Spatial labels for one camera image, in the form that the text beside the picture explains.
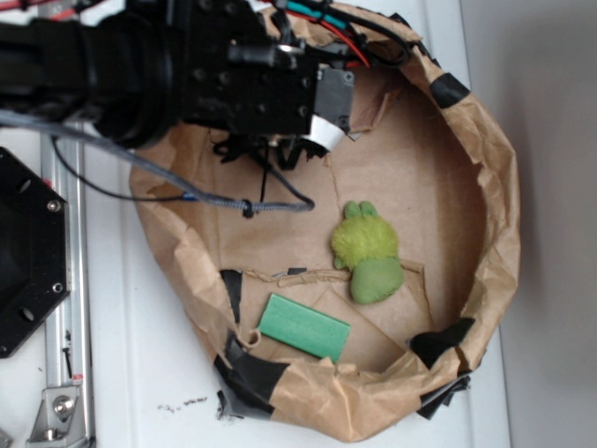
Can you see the white tray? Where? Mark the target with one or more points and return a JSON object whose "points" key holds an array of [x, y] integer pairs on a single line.
{"points": [[155, 387]]}

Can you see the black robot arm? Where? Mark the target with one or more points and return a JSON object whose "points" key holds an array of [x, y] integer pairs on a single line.
{"points": [[155, 64]]}

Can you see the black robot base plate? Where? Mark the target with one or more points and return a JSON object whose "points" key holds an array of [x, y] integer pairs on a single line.
{"points": [[33, 252]]}

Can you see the aluminium extrusion rail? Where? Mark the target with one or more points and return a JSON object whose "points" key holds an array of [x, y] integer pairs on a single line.
{"points": [[67, 328]]}

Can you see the green plush toy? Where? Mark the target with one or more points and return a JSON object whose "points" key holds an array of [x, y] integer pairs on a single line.
{"points": [[366, 245]]}

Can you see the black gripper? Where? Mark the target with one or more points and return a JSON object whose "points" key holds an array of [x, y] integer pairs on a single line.
{"points": [[242, 80]]}

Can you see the green rectangular foam block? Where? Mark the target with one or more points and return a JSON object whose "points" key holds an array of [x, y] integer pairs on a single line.
{"points": [[304, 328]]}

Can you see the brown paper bin liner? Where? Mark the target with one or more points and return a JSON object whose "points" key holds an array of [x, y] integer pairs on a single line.
{"points": [[435, 164]]}

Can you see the metal corner bracket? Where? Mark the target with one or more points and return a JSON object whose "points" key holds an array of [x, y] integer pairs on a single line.
{"points": [[60, 420]]}

